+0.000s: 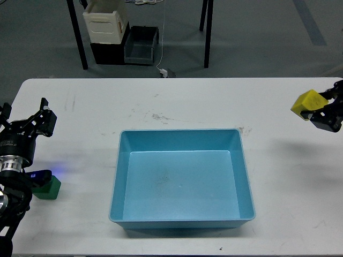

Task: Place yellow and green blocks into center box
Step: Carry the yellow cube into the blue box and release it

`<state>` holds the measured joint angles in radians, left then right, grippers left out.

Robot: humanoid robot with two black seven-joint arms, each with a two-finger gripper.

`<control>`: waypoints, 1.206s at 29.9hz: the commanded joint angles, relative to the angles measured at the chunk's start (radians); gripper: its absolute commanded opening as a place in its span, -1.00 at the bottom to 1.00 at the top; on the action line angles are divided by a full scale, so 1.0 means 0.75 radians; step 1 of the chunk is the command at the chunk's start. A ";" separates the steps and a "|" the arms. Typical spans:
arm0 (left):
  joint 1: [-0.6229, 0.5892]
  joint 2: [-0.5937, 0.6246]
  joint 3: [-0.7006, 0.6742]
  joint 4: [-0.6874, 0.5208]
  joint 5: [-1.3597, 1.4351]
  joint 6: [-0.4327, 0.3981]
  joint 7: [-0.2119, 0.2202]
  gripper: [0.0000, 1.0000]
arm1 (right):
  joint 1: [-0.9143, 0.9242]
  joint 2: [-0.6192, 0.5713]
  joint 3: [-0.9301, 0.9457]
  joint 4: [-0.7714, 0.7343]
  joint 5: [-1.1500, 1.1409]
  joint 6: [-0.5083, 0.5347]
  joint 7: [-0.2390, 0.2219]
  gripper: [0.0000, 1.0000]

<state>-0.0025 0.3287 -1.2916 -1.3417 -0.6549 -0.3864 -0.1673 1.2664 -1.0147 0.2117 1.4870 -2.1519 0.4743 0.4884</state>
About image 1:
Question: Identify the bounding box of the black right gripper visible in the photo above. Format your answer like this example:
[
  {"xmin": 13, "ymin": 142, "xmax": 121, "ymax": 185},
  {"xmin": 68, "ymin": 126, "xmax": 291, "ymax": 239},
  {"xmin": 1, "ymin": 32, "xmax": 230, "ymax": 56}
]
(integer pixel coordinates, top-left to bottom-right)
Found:
[{"xmin": 301, "ymin": 80, "xmax": 342, "ymax": 133}]

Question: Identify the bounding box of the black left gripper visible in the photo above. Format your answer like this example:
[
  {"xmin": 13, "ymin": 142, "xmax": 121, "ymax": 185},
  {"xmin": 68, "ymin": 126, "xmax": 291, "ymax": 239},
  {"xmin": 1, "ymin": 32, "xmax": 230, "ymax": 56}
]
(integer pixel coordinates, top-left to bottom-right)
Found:
[{"xmin": 1, "ymin": 97, "xmax": 57, "ymax": 165}]

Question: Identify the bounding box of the yellow block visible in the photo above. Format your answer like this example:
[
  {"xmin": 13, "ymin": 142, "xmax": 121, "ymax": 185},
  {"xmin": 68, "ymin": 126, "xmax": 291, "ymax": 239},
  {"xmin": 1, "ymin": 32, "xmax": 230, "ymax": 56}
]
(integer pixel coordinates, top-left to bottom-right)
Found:
[{"xmin": 290, "ymin": 89, "xmax": 329, "ymax": 121}]

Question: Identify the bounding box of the green block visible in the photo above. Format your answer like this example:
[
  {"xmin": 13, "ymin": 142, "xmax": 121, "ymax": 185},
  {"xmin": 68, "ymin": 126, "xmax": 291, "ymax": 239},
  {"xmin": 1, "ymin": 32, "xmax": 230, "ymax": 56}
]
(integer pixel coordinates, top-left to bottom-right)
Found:
[{"xmin": 32, "ymin": 176, "xmax": 61, "ymax": 200}]

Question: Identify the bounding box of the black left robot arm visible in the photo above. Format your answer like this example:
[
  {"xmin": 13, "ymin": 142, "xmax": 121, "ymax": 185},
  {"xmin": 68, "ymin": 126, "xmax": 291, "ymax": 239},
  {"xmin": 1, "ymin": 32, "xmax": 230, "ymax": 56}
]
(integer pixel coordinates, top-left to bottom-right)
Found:
[{"xmin": 1, "ymin": 98, "xmax": 61, "ymax": 256}]

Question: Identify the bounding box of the black box under container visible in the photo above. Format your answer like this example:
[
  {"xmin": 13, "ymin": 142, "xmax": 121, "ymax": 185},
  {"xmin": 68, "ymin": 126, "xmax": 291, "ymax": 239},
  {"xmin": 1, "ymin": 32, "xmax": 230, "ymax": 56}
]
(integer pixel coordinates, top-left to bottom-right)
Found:
[{"xmin": 90, "ymin": 23, "xmax": 130, "ymax": 65}]

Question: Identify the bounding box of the black left table leg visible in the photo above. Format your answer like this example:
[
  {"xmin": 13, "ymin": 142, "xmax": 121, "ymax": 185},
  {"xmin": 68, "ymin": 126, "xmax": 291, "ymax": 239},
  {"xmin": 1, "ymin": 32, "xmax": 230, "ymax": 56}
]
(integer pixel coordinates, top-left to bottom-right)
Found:
[{"xmin": 66, "ymin": 0, "xmax": 88, "ymax": 70}]

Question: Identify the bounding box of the black table leg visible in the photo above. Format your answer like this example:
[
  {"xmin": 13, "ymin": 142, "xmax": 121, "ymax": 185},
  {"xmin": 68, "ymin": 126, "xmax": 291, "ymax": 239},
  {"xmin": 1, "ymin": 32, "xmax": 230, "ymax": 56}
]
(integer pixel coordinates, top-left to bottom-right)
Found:
[
  {"xmin": 199, "ymin": 0, "xmax": 214, "ymax": 69},
  {"xmin": 66, "ymin": 0, "xmax": 88, "ymax": 70}
]

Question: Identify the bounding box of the cream plastic container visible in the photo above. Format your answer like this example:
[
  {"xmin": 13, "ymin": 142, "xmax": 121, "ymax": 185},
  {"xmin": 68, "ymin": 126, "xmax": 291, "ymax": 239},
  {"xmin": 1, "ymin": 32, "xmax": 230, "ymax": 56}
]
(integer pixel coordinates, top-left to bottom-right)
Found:
[{"xmin": 83, "ymin": 0, "xmax": 129, "ymax": 44}]

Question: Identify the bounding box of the dark grey storage bin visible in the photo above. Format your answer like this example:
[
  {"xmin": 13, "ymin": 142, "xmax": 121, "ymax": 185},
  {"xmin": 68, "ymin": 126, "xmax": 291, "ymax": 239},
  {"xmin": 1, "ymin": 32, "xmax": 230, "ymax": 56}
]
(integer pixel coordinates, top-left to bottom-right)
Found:
[{"xmin": 124, "ymin": 26, "xmax": 159, "ymax": 66}]

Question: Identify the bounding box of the white power adapter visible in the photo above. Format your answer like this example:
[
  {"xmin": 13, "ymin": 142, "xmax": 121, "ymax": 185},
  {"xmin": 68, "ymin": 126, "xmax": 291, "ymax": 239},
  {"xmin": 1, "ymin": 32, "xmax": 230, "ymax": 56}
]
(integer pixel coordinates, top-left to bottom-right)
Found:
[{"xmin": 160, "ymin": 69, "xmax": 168, "ymax": 78}]

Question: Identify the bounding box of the blue plastic tray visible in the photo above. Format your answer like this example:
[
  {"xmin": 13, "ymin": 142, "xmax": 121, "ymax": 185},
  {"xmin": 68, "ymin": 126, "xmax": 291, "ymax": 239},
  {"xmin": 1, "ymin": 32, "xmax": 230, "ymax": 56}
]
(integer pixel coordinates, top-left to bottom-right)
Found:
[{"xmin": 109, "ymin": 129, "xmax": 256, "ymax": 230}]

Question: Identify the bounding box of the black right table leg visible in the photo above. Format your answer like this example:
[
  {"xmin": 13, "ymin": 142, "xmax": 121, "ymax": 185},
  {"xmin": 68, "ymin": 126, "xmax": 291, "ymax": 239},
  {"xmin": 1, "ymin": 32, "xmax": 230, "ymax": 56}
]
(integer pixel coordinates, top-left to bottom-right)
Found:
[{"xmin": 199, "ymin": 0, "xmax": 214, "ymax": 69}]

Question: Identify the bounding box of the white cable bundle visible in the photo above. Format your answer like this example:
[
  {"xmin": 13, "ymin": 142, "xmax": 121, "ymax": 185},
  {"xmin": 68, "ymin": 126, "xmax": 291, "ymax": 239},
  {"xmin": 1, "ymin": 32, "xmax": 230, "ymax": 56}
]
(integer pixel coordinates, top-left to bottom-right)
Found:
[{"xmin": 124, "ymin": 0, "xmax": 163, "ymax": 6}]

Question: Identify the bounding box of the white hanging cable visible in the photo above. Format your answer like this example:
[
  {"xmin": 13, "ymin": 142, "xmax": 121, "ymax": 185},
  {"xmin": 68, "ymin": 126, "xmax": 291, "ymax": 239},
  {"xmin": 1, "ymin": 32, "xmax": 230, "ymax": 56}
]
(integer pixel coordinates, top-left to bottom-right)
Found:
[{"xmin": 155, "ymin": 0, "xmax": 166, "ymax": 71}]

